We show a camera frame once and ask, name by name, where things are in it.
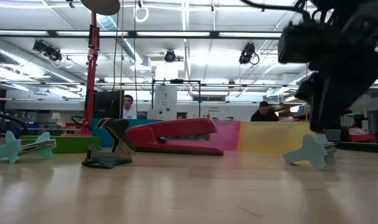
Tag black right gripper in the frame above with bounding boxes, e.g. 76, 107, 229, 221
294, 6, 378, 133

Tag light blue staple remover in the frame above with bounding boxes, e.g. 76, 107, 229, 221
282, 133, 338, 170

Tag red stapler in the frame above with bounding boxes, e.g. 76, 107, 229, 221
126, 117, 225, 156

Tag black staple remover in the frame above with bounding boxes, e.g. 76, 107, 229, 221
81, 118, 137, 170

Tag mint green staple remover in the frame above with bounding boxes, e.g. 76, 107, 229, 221
0, 130, 57, 165

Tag person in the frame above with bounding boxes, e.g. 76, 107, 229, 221
250, 100, 280, 123
122, 94, 138, 120

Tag yellow plastic tray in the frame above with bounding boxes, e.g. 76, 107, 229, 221
237, 121, 316, 154

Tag black ceiling spotlight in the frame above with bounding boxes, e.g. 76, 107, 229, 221
163, 49, 177, 63
32, 39, 63, 63
237, 42, 260, 65

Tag white machine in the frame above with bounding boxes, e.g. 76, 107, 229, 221
146, 85, 178, 121

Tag large black monitor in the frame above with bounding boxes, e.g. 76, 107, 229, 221
84, 90, 126, 119

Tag red desk lamp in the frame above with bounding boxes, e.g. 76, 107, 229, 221
60, 0, 121, 138

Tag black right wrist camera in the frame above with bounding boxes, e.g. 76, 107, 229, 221
277, 21, 321, 65

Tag thin black stand frame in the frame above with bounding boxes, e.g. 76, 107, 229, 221
150, 78, 202, 119

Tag white hanging cable ring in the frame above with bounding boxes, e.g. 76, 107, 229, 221
133, 4, 150, 24

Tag black aluminium table frame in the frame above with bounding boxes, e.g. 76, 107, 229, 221
0, 29, 378, 154

